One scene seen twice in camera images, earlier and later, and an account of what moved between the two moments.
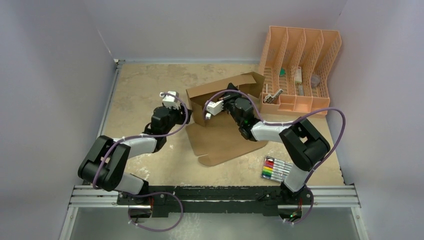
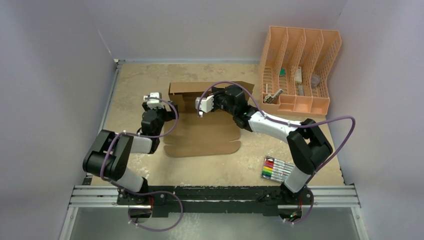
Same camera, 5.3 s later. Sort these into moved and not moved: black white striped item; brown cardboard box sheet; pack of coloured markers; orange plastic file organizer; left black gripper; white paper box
Moved: left black gripper; brown cardboard box sheet
Not moved: white paper box; orange plastic file organizer; black white striped item; pack of coloured markers
